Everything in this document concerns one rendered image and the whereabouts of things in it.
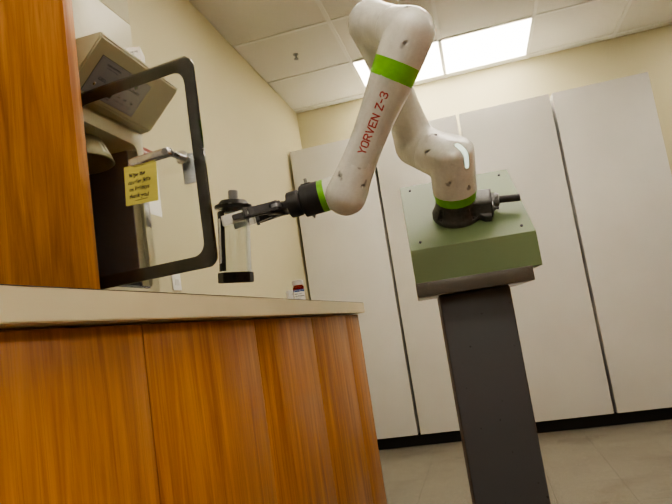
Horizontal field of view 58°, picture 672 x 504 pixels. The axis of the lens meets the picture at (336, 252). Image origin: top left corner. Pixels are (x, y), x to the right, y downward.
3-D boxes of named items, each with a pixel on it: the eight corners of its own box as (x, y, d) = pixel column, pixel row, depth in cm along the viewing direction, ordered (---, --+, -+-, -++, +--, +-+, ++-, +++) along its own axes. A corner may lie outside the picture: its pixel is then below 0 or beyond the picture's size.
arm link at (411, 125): (423, 143, 195) (368, -14, 161) (457, 158, 183) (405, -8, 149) (394, 166, 192) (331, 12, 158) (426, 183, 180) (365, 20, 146)
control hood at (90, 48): (56, 90, 122) (51, 44, 124) (143, 134, 154) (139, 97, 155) (105, 76, 120) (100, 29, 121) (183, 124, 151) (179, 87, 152)
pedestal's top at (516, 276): (516, 285, 194) (514, 273, 195) (535, 279, 163) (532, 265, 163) (418, 301, 198) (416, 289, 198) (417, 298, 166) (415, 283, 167)
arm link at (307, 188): (322, 212, 166) (328, 216, 175) (312, 172, 167) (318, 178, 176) (301, 218, 167) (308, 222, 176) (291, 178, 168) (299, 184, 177)
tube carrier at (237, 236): (211, 279, 170) (208, 204, 171) (225, 279, 180) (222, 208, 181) (247, 277, 168) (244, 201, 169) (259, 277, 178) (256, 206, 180)
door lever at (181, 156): (147, 174, 113) (145, 161, 114) (189, 162, 110) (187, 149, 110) (127, 169, 108) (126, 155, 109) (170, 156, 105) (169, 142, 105)
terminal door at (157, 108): (87, 292, 118) (68, 99, 123) (219, 265, 107) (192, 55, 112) (84, 292, 117) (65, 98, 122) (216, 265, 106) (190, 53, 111)
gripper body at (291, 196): (301, 191, 176) (272, 200, 178) (295, 187, 168) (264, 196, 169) (308, 216, 176) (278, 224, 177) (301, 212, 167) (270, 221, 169)
